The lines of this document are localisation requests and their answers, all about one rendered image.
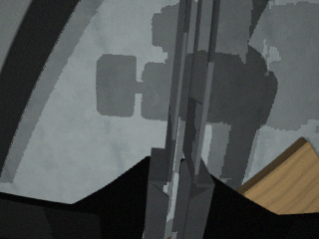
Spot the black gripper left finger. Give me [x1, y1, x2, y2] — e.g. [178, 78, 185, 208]
[0, 156, 151, 239]

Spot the dark grey metal roasting tin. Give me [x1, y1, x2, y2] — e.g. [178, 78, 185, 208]
[0, 0, 79, 174]

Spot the light brown wooden board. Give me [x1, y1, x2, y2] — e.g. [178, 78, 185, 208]
[235, 138, 319, 215]

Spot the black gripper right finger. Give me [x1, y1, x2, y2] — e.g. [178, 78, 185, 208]
[202, 175, 319, 239]

